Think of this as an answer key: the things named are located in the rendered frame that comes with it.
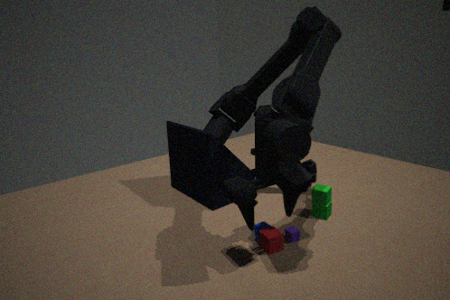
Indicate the purple cube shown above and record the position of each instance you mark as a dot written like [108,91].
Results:
[292,234]

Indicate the red block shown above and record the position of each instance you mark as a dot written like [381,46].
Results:
[271,240]

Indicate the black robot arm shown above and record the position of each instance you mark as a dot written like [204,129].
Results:
[295,98]

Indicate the green block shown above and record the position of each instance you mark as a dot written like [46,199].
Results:
[321,194]
[322,212]

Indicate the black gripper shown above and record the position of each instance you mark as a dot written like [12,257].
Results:
[243,192]

